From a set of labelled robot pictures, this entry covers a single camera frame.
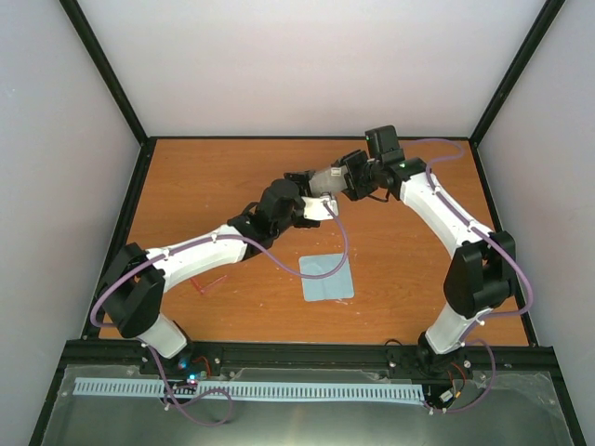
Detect grey felt glasses case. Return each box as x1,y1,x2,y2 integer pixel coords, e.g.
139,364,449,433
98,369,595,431
306,166,348,198

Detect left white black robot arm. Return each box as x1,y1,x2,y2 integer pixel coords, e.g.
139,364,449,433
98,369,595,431
90,175,336,374

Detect light blue cleaning cloth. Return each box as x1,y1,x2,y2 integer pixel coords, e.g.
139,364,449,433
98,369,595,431
298,254,354,302

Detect black aluminium frame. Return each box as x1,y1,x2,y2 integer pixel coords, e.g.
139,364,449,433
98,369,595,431
30,1,585,445

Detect red transparent sunglasses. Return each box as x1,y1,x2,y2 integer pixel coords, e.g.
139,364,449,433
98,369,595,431
190,275,228,295

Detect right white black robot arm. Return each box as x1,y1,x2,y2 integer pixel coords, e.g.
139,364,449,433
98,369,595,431
332,125,516,375

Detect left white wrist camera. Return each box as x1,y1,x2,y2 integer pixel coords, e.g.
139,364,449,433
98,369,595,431
302,194,339,222

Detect light blue slotted cable duct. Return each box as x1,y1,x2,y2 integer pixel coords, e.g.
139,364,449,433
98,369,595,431
72,377,424,405

